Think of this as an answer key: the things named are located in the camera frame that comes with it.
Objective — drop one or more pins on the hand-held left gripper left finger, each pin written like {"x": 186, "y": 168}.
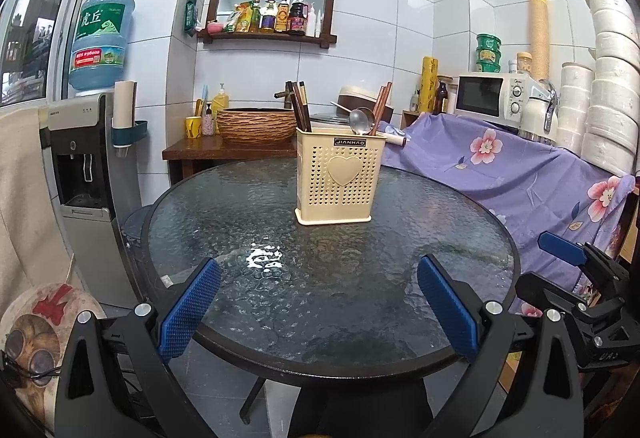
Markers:
{"x": 192, "y": 303}

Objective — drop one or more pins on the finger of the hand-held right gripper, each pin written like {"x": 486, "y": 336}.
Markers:
{"x": 537, "y": 290}
{"x": 562, "y": 248}

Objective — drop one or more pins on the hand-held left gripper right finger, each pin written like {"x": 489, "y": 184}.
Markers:
{"x": 447, "y": 308}

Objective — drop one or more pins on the cream perforated utensil holder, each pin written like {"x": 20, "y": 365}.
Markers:
{"x": 340, "y": 198}

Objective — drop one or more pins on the large metal spoon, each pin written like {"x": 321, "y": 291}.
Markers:
{"x": 361, "y": 120}

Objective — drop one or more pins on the cardboard box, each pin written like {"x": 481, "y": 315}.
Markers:
{"x": 511, "y": 368}

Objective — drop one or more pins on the purple floral cloth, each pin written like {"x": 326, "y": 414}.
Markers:
{"x": 500, "y": 178}

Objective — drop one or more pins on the white kettle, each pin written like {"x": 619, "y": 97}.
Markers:
{"x": 537, "y": 117}

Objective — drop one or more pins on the round dog print cushion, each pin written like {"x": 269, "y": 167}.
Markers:
{"x": 45, "y": 313}

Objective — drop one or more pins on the wooden side table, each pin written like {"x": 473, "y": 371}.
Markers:
{"x": 200, "y": 152}

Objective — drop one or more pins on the white microwave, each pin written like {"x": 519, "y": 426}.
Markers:
{"x": 480, "y": 97}

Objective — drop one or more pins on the yellow cup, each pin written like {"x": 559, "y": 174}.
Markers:
{"x": 193, "y": 127}

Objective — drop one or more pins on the white paper roll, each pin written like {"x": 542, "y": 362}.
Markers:
{"x": 395, "y": 139}

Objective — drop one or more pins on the pink speckled cup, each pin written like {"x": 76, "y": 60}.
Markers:
{"x": 208, "y": 125}

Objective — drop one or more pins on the grey water dispenser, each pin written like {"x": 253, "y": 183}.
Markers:
{"x": 85, "y": 157}

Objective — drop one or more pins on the woven basket basin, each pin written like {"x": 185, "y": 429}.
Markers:
{"x": 255, "y": 127}

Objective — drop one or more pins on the stack of white bowls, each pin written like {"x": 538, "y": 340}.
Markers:
{"x": 610, "y": 67}

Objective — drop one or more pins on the glass jar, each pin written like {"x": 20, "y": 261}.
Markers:
{"x": 524, "y": 65}

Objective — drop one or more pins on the dark glass bottle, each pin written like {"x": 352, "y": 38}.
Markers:
{"x": 441, "y": 100}

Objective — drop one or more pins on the yellow soap pump bottle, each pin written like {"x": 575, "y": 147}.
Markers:
{"x": 220, "y": 105}

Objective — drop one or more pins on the blue toothbrush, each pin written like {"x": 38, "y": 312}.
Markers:
{"x": 204, "y": 97}

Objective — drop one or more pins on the small white bottle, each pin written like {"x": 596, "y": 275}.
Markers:
{"x": 416, "y": 102}

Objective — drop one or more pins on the cream paper cup tube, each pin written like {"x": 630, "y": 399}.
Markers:
{"x": 124, "y": 107}

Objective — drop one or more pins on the stack of green cans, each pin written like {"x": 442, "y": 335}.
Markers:
{"x": 487, "y": 52}

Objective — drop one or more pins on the yellow wrap roll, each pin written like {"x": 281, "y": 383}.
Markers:
{"x": 429, "y": 82}

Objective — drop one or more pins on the tall paper cup stack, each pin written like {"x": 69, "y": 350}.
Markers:
{"x": 540, "y": 32}

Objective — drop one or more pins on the bronze faucet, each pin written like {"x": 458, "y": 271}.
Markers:
{"x": 281, "y": 94}

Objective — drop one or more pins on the white brown rice cooker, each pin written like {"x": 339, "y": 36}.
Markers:
{"x": 357, "y": 95}

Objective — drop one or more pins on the blue water bottle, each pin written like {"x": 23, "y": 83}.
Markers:
{"x": 100, "y": 47}

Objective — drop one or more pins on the pink bowl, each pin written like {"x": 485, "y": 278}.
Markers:
{"x": 215, "y": 26}

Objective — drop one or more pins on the yellow green sauce packet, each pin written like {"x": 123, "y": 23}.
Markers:
{"x": 239, "y": 20}

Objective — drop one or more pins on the green cap sauce bottle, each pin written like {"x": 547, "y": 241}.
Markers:
{"x": 255, "y": 17}

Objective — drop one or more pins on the purple label sauce bottle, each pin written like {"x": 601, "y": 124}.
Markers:
{"x": 269, "y": 17}

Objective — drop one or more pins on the amber sauce bottle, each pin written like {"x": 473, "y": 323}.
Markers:
{"x": 283, "y": 17}

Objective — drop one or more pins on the dark soy sauce bottle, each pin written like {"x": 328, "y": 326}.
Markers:
{"x": 297, "y": 17}

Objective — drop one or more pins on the white squeeze bottle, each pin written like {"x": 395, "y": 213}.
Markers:
{"x": 311, "y": 22}

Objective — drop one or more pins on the window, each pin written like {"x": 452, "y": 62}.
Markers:
{"x": 35, "y": 32}

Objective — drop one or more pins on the teal wall cup holder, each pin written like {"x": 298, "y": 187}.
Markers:
{"x": 135, "y": 132}

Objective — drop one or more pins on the green wall packet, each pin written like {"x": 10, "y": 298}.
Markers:
{"x": 191, "y": 15}

